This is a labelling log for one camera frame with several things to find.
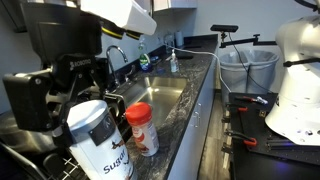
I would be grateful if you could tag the stainless steel sink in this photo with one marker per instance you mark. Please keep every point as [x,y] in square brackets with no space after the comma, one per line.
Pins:
[156,93]

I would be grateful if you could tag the white wall cabinet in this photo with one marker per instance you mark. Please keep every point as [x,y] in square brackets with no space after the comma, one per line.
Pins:
[175,4]

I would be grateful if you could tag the clear Purell sanitizer bottle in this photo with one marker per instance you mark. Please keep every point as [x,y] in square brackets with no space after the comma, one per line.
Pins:
[174,63]

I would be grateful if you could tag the white sugar bottle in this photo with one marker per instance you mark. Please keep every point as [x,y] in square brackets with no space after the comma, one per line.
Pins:
[100,143]

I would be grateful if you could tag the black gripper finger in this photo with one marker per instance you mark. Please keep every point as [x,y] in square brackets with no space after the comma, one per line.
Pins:
[28,100]
[115,106]

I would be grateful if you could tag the green dish soap bottle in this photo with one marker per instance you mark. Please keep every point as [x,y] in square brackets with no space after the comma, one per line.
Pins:
[145,60]

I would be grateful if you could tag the white base cabinet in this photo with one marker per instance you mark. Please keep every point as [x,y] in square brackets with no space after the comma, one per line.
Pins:
[193,143]

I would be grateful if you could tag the grey lined trash bin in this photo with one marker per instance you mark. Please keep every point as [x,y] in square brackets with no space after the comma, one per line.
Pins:
[250,73]

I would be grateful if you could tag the black orange bar clamp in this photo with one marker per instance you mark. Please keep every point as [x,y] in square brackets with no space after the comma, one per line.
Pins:
[245,138]
[238,107]

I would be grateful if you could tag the white paper towel roll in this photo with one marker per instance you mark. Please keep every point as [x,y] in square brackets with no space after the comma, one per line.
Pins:
[179,38]

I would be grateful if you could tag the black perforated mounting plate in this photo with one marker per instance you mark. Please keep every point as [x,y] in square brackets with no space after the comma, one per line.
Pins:
[266,153]

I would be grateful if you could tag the black stereo camera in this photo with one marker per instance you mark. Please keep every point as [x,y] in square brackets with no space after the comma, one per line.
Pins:
[224,28]

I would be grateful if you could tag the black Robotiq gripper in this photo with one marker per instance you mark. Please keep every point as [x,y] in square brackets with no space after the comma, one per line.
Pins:
[66,36]

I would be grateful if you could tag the tall chrome gooseneck faucet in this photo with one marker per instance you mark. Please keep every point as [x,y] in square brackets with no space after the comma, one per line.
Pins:
[113,71]

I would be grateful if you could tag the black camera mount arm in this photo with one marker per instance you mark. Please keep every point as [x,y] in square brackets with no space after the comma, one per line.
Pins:
[246,41]

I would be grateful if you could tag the orange lid creamer bottle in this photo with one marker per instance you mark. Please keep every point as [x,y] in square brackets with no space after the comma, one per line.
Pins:
[145,133]

